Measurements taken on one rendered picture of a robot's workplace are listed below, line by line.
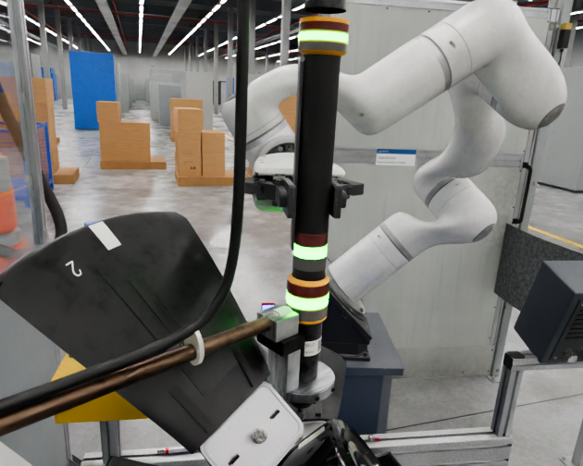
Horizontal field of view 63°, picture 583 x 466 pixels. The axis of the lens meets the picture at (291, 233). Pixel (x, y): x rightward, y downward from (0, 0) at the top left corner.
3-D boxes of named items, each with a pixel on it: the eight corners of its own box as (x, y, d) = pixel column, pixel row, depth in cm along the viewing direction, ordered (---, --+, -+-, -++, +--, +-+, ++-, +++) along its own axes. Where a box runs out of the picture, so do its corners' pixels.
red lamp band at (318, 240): (311, 249, 45) (311, 237, 44) (286, 240, 47) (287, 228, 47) (334, 242, 47) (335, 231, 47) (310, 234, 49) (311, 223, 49)
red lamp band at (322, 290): (307, 301, 45) (308, 290, 45) (278, 288, 48) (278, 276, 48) (338, 290, 48) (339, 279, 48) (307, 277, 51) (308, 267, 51)
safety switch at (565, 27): (545, 73, 226) (555, 19, 220) (539, 73, 230) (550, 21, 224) (562, 74, 228) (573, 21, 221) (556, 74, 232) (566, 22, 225)
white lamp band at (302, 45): (323, 49, 39) (324, 40, 39) (287, 50, 42) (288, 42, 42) (356, 54, 42) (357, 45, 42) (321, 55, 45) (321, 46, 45)
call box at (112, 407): (55, 432, 84) (49, 379, 80) (71, 397, 93) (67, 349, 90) (148, 426, 86) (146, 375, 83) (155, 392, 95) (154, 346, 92)
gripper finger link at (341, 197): (347, 203, 51) (365, 219, 45) (318, 203, 51) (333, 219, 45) (350, 175, 50) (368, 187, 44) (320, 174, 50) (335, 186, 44)
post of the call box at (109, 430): (102, 464, 91) (97, 410, 87) (105, 453, 94) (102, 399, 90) (118, 463, 91) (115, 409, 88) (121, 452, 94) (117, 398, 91)
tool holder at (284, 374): (287, 422, 45) (291, 331, 43) (241, 387, 50) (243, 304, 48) (347, 386, 51) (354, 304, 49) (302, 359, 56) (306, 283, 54)
